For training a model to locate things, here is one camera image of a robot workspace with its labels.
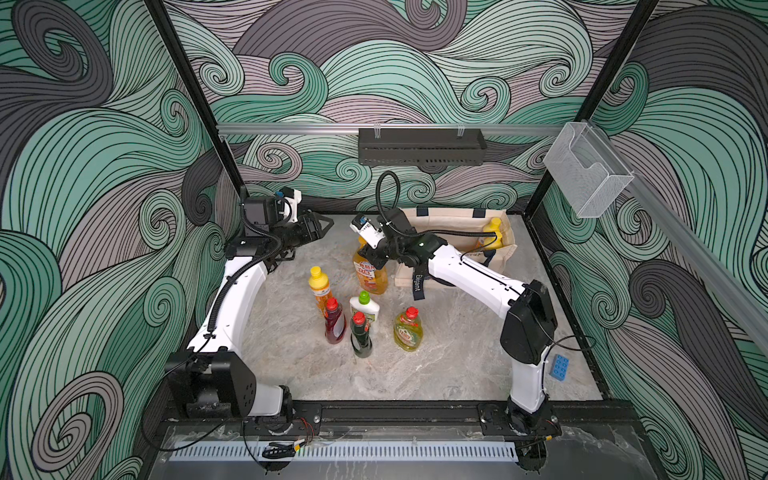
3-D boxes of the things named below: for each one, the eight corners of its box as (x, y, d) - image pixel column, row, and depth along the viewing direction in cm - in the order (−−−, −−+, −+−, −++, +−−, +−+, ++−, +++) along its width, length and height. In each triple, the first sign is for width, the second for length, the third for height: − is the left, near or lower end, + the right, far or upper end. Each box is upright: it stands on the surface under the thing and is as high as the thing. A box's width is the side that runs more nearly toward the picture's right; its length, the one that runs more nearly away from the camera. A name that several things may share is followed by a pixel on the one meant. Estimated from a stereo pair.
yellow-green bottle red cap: (403, 357, 85) (408, 330, 71) (394, 340, 89) (398, 311, 74) (417, 350, 87) (425, 322, 72) (408, 334, 90) (414, 304, 75)
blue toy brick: (549, 374, 82) (552, 372, 81) (553, 354, 86) (556, 352, 84) (563, 381, 81) (567, 379, 80) (567, 361, 85) (570, 359, 83)
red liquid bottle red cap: (330, 346, 88) (322, 320, 74) (333, 319, 93) (325, 291, 80) (345, 346, 88) (339, 320, 74) (347, 319, 93) (341, 291, 80)
